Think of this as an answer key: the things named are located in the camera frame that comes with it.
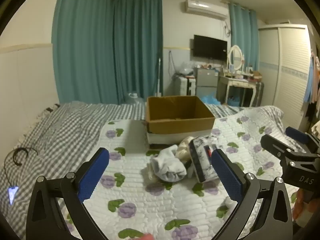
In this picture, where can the clear water jug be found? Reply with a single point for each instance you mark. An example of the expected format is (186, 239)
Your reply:
(135, 99)

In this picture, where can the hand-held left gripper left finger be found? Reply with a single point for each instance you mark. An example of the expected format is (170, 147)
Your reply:
(93, 175)

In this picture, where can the white quilt purple flowers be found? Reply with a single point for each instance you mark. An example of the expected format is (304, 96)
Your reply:
(150, 205)

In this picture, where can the white wardrobe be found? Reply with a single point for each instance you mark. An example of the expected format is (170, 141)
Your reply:
(287, 75)

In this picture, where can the white mop pole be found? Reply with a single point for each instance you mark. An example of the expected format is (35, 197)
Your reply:
(159, 80)

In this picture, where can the blue basket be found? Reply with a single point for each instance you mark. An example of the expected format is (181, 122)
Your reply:
(234, 101)

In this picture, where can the clear plastic bag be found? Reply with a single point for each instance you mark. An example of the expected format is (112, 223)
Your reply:
(186, 68)

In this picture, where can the person's right hand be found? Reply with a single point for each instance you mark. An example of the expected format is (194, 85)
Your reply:
(301, 205)

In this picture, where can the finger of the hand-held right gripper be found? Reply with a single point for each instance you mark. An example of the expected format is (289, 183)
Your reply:
(273, 145)
(297, 134)

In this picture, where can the small grey fridge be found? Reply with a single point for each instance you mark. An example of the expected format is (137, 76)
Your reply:
(206, 82)

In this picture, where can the brown cardboard box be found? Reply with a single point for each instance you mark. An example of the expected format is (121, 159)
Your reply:
(175, 125)

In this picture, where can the dark checked cloth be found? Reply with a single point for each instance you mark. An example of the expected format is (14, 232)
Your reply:
(257, 93)

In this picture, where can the white suitcase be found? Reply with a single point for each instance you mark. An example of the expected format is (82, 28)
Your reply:
(183, 86)

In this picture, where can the narrow teal curtain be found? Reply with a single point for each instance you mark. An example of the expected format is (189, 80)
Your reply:
(243, 37)

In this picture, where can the cream soft cloth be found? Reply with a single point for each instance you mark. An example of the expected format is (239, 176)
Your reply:
(183, 150)

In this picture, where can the black wall television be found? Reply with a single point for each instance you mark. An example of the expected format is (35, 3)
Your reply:
(210, 47)

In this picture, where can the blue plastic bag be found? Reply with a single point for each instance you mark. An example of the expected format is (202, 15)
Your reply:
(211, 99)

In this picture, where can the white oval mirror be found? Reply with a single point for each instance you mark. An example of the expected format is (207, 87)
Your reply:
(235, 57)

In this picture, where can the white air conditioner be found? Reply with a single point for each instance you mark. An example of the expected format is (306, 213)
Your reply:
(206, 8)

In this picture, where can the white dressing table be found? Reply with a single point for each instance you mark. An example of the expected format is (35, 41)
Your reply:
(237, 82)

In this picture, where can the white patterned cloth red label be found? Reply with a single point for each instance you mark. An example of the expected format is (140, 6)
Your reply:
(201, 160)

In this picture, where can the white grey sock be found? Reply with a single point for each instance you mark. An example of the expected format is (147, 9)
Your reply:
(168, 166)

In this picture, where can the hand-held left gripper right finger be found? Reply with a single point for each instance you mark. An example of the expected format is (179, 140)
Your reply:
(226, 177)

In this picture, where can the small glowing device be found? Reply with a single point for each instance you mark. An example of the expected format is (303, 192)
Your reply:
(12, 193)

